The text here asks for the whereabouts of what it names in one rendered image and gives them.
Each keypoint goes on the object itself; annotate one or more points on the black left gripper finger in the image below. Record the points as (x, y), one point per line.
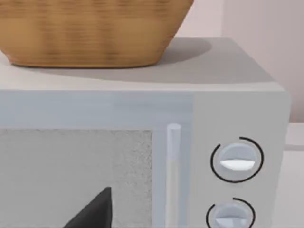
(98, 211)

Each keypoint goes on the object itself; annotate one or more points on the pale blue microwave door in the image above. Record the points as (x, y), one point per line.
(71, 111)

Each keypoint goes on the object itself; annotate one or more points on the pale microwave knob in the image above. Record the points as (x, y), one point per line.
(236, 159)
(230, 217)

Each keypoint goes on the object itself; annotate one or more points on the pale microwave oven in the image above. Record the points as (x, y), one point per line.
(237, 107)

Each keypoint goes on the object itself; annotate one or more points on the woven wicker basket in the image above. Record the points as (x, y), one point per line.
(90, 33)

